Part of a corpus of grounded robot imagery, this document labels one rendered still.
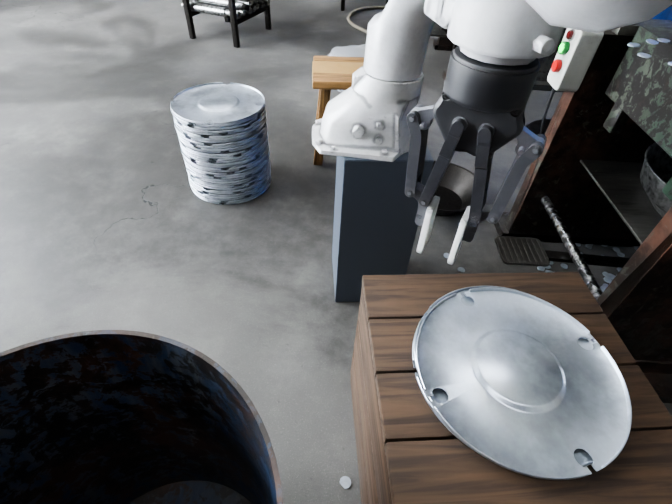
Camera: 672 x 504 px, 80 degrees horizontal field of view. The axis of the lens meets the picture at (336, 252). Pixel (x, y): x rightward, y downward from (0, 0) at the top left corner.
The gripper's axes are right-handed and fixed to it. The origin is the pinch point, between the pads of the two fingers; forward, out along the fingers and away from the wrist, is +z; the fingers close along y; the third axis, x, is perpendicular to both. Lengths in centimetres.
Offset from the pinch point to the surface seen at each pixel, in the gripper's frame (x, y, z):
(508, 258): 47, 12, 39
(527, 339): 5.5, 15.7, 18.8
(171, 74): 117, -172, 53
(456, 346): -0.5, 6.6, 19.3
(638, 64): 70, 21, -3
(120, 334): -26.0, -28.4, 8.3
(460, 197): 90, -7, 55
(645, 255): 33.7, 31.7, 17.5
